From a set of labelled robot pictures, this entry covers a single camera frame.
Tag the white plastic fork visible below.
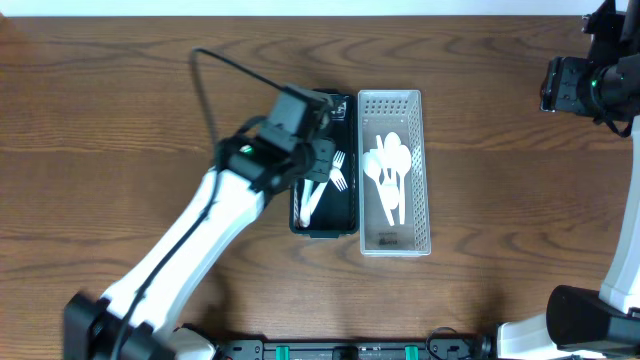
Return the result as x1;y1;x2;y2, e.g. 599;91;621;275
309;150;346;214
329;167;348;192

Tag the dark green plastic basket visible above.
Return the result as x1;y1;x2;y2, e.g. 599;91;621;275
289;89;359;239

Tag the white plastic spoon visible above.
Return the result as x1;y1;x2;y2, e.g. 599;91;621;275
383;132;401;184
363;149;395;226
395;145;412;225

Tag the short white spoon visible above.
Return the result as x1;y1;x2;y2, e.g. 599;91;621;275
298;179;313;228

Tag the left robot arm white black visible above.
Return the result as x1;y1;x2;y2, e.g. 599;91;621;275
63;133;336;359

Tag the clear plastic basket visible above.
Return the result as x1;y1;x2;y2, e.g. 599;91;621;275
357;90;431;257

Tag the black mounting rail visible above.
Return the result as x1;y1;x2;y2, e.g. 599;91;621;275
174;327;496;360

